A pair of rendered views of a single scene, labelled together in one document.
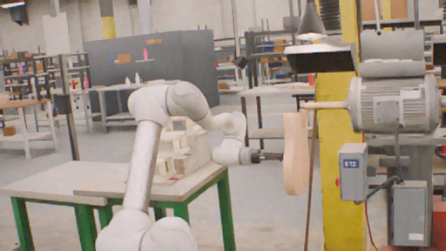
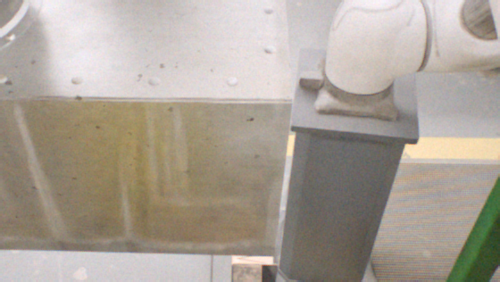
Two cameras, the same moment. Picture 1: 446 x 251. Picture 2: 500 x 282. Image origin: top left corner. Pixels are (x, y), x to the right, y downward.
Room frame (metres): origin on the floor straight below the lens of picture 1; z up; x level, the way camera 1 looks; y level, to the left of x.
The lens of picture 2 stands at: (2.54, -0.35, 1.75)
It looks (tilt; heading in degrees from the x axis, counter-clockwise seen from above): 49 degrees down; 166
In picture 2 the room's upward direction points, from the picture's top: 3 degrees counter-clockwise
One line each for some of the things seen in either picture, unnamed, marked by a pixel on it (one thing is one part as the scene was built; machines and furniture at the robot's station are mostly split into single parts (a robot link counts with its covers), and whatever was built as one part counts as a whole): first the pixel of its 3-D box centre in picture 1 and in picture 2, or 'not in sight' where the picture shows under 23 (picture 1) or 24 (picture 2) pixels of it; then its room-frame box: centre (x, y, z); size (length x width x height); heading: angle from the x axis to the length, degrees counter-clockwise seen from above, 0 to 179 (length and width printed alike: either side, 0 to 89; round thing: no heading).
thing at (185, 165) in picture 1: (168, 163); not in sight; (2.40, 0.45, 0.98); 0.27 x 0.16 x 0.09; 70
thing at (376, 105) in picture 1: (394, 105); not in sight; (2.02, -0.63, 1.25); 0.41 x 0.27 x 0.26; 70
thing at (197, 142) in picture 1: (181, 148); not in sight; (2.55, 0.40, 1.02); 0.27 x 0.15 x 0.17; 70
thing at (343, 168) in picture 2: not in sight; (335, 184); (1.57, 0.31, 0.35); 0.28 x 0.28 x 0.70; 63
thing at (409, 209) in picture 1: (408, 183); not in sight; (1.86, -0.64, 0.93); 0.15 x 0.10 x 0.55; 70
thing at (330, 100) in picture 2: not in sight; (348, 80); (1.56, 0.30, 0.73); 0.22 x 0.18 x 0.06; 63
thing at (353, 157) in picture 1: (371, 176); not in sight; (1.83, -0.47, 0.99); 0.24 x 0.21 x 0.26; 70
